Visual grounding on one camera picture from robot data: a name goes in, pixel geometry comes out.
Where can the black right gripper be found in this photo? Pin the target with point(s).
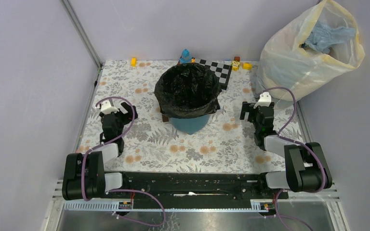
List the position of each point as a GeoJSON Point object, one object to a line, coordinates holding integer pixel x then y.
{"type": "Point", "coordinates": [246, 108]}

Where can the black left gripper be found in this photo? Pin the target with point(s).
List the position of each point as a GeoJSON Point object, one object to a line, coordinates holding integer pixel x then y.
{"type": "Point", "coordinates": [129, 114]}

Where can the teal plastic trash bin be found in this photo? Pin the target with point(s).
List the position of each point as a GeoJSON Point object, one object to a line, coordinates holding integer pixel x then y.
{"type": "Point", "coordinates": [190, 125]}

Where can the black trash bag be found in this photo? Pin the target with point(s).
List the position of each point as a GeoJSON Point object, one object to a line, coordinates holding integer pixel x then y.
{"type": "Point", "coordinates": [188, 91]}

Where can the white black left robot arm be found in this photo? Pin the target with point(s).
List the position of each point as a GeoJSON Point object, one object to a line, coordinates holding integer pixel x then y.
{"type": "Point", "coordinates": [90, 177]}

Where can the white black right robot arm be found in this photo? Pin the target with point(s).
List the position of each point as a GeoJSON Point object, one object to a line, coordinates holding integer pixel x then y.
{"type": "Point", "coordinates": [306, 169]}

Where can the dark brown rectangular tile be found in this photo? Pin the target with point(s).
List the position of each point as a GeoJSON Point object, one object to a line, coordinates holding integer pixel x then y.
{"type": "Point", "coordinates": [165, 118]}

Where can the floral patterned table mat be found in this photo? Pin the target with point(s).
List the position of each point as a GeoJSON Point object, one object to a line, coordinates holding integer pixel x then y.
{"type": "Point", "coordinates": [225, 145]}

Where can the yellow block near bag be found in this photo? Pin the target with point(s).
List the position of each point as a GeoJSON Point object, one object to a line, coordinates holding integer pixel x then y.
{"type": "Point", "coordinates": [247, 66]}

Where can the black white checkerboard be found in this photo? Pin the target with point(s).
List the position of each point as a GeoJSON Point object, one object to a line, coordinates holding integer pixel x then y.
{"type": "Point", "coordinates": [221, 70]}

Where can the yellow owl toy block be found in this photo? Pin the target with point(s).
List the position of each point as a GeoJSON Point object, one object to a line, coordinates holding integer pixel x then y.
{"type": "Point", "coordinates": [235, 65]}

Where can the yellow block far left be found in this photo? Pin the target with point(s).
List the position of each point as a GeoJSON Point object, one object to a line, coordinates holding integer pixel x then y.
{"type": "Point", "coordinates": [133, 62]}

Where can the blue toy figure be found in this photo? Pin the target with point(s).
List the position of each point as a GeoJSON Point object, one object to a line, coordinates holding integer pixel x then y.
{"type": "Point", "coordinates": [186, 57]}

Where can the large translucent plastic bag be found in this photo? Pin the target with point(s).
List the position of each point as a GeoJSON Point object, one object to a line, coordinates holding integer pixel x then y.
{"type": "Point", "coordinates": [291, 72]}

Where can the blue crumpled plastic sheet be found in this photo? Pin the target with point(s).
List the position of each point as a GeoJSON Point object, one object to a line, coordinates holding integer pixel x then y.
{"type": "Point", "coordinates": [323, 37]}

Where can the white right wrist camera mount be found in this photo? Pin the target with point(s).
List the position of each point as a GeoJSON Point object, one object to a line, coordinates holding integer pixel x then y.
{"type": "Point", "coordinates": [265, 100]}

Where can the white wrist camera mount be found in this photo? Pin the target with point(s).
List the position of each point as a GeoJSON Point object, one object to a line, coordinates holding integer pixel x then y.
{"type": "Point", "coordinates": [107, 107]}
{"type": "Point", "coordinates": [265, 100]}

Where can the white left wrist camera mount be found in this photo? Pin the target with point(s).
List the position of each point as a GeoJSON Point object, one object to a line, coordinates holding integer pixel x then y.
{"type": "Point", "coordinates": [107, 107]}

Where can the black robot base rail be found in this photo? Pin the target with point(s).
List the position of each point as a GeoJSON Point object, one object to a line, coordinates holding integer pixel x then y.
{"type": "Point", "coordinates": [193, 190]}

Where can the aluminium frame post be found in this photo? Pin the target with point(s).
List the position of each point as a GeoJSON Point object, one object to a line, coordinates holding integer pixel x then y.
{"type": "Point", "coordinates": [81, 32]}

